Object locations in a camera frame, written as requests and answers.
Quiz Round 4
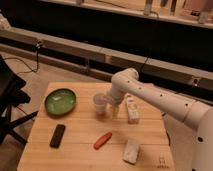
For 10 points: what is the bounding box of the black remote phone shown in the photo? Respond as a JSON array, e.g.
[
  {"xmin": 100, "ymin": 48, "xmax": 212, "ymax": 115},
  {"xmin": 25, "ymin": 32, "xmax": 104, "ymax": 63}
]
[{"xmin": 50, "ymin": 124, "xmax": 65, "ymax": 148}]

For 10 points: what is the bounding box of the translucent white cup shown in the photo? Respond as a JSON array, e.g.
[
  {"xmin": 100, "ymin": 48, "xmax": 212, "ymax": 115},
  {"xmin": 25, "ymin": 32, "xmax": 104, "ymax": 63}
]
[{"xmin": 93, "ymin": 93, "xmax": 107, "ymax": 115}]

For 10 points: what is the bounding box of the white tube bottle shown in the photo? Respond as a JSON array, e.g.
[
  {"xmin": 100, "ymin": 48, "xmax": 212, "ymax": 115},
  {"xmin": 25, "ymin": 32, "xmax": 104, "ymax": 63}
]
[{"xmin": 125, "ymin": 95, "xmax": 140, "ymax": 124}]

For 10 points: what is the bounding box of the green round plate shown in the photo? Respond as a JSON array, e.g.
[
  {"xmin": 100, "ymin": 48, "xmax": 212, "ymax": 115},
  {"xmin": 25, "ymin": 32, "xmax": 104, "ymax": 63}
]
[{"xmin": 44, "ymin": 88, "xmax": 76, "ymax": 116}]

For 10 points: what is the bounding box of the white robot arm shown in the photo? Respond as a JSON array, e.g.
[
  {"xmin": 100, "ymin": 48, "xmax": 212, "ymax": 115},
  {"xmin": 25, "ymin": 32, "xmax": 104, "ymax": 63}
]
[{"xmin": 107, "ymin": 68, "xmax": 213, "ymax": 171}]

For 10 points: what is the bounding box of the black office chair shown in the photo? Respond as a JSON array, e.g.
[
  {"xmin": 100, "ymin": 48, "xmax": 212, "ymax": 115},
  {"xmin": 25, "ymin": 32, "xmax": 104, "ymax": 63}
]
[{"xmin": 0, "ymin": 55, "xmax": 37, "ymax": 145}]

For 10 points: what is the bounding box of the black cable on floor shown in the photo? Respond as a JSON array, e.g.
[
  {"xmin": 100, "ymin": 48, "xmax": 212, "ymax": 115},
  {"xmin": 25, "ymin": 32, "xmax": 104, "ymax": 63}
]
[{"xmin": 3, "ymin": 39, "xmax": 44, "ymax": 76}]

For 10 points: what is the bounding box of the wooden table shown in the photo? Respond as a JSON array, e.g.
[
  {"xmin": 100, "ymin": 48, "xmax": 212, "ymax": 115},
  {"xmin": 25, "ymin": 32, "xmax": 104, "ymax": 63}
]
[{"xmin": 18, "ymin": 82, "xmax": 175, "ymax": 171}]

